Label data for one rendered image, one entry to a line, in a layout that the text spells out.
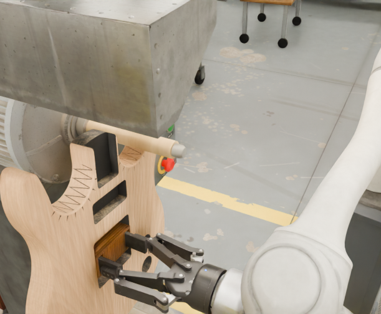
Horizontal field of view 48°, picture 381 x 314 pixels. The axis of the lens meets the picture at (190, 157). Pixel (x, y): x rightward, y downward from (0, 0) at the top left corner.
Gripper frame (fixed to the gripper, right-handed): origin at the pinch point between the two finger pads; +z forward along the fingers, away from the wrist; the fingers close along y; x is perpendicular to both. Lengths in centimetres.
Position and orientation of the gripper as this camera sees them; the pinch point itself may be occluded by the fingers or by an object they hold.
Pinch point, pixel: (115, 251)
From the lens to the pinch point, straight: 79.2
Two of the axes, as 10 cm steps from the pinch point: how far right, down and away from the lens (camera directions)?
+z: -8.9, -2.4, 4.0
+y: 4.6, -4.3, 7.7
